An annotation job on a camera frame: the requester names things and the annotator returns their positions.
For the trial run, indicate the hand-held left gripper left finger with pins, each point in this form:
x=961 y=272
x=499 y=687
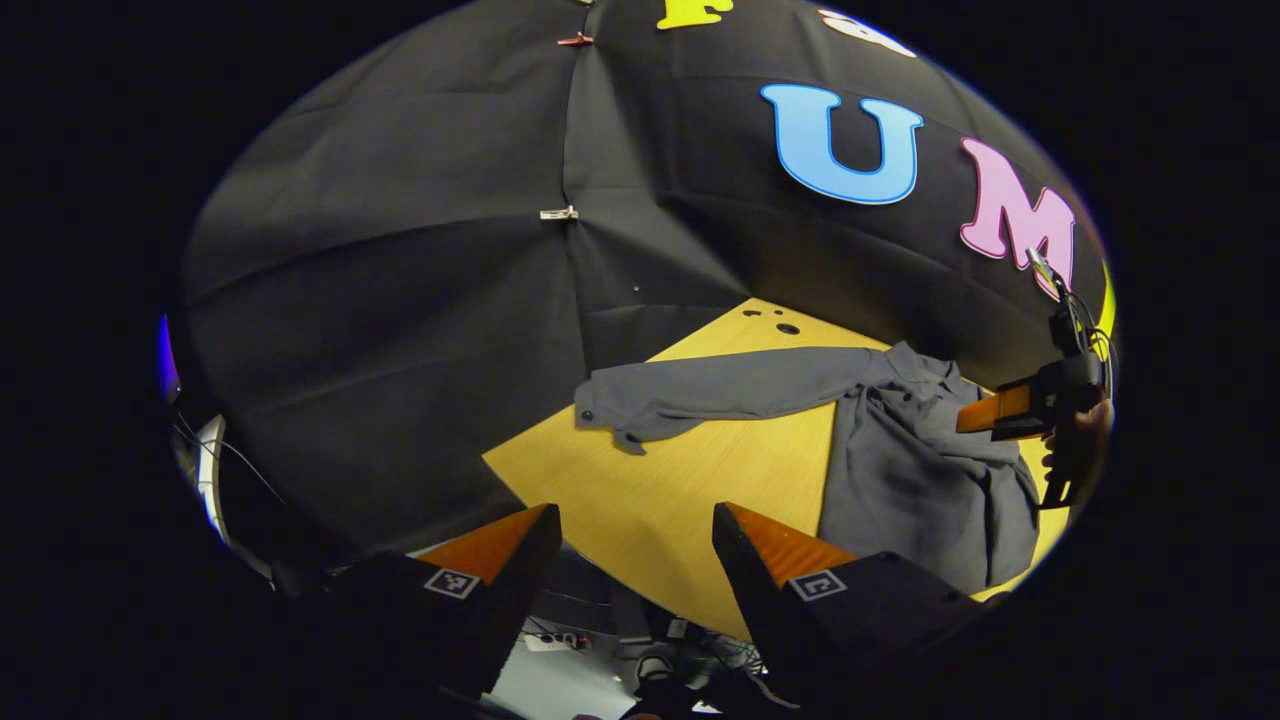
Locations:
x=520 y=580

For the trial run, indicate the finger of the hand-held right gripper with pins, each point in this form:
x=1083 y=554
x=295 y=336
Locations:
x=995 y=408

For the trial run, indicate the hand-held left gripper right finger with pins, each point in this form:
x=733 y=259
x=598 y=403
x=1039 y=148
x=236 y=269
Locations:
x=750 y=590

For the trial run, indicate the grey collared shirt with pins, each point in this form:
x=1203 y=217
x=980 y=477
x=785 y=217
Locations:
x=900 y=470

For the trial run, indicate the white power strip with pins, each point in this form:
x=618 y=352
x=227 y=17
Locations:
x=556 y=641

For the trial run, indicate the black backdrop cloth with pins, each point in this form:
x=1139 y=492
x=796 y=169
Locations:
x=400 y=300

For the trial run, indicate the silver cloth clip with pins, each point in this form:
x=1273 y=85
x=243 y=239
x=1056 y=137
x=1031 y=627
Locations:
x=558 y=213

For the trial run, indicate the red cloth clip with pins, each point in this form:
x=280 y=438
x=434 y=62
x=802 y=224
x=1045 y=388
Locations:
x=575 y=40

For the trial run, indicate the white curved frame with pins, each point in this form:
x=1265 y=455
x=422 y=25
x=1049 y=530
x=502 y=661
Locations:
x=210 y=470

